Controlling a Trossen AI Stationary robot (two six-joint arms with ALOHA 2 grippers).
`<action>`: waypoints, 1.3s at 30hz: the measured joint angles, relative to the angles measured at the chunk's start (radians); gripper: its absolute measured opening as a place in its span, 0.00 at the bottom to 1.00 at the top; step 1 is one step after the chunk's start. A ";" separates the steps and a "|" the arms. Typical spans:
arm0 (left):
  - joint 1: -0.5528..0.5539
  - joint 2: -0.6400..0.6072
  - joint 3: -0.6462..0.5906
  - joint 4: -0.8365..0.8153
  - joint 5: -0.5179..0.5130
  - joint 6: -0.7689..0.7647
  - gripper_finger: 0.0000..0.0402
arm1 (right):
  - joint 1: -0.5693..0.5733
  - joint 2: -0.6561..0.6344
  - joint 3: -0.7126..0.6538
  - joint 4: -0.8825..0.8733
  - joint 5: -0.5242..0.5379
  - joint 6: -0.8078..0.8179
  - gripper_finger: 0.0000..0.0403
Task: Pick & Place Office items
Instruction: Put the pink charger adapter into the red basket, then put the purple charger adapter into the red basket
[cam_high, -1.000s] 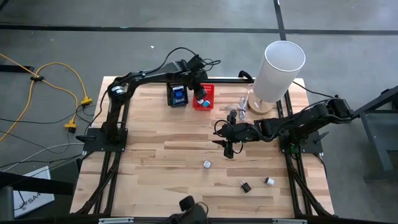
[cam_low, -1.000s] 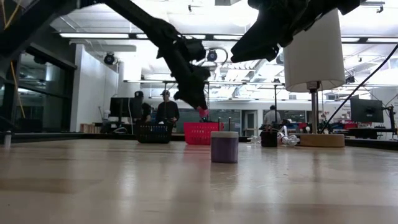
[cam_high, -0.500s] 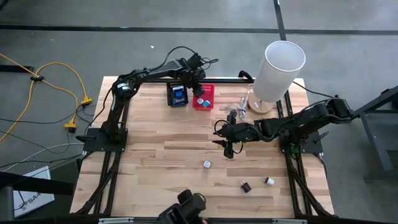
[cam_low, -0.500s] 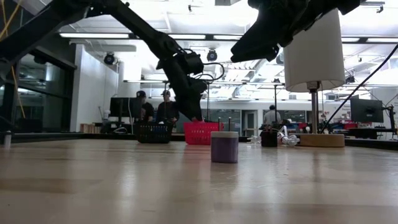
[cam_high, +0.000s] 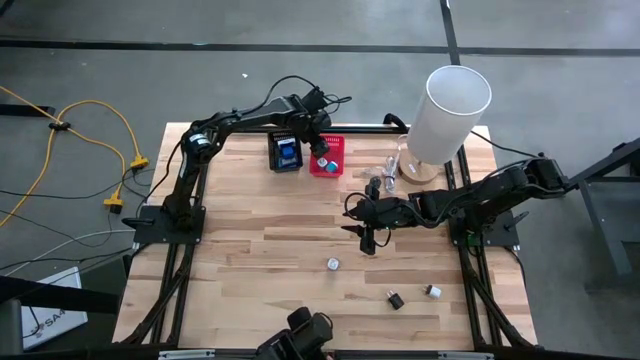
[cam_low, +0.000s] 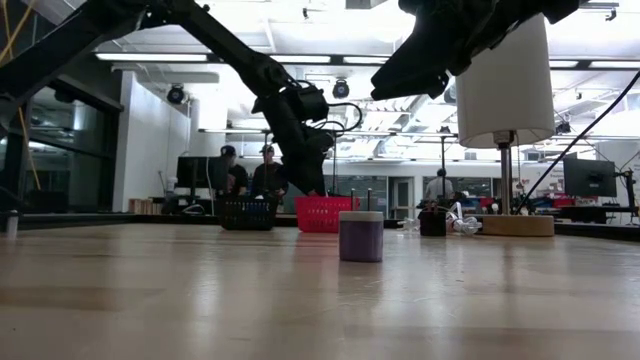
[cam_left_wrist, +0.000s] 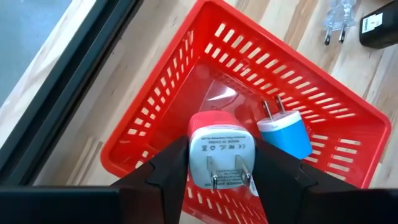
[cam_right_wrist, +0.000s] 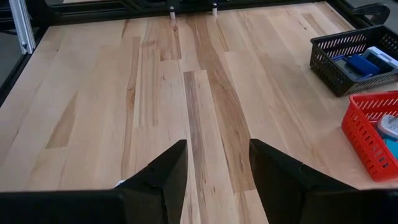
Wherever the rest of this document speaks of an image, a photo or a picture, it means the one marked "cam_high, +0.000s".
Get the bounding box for black wall charger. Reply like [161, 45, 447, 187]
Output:
[385, 289, 406, 311]

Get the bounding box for black frame hook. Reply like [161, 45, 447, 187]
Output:
[382, 112, 410, 130]

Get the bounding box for clear lamp cord bundle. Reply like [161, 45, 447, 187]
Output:
[382, 133, 409, 195]

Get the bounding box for yellow extension cord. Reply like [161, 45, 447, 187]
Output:
[0, 84, 126, 214]
[0, 99, 150, 229]

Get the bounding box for grey post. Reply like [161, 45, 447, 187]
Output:
[0, 298, 25, 357]

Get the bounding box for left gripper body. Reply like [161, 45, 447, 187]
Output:
[292, 89, 332, 139]

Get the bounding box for grey floor cable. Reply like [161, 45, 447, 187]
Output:
[0, 228, 136, 277]

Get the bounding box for black plastic basket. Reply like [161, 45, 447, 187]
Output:
[267, 129, 305, 174]

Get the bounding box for black beam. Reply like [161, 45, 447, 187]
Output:
[0, 274, 121, 315]

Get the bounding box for black metal table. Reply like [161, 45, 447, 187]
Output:
[564, 137, 640, 294]

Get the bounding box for silver frame bracket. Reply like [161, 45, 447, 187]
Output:
[157, 349, 216, 360]
[437, 351, 495, 360]

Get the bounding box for red plastic basket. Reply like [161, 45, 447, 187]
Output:
[309, 134, 347, 179]

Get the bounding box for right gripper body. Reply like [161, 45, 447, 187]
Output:
[357, 177, 401, 256]

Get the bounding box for white shade table lamp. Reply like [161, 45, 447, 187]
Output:
[398, 64, 493, 186]

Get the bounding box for black flat bar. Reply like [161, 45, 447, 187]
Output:
[0, 103, 56, 118]

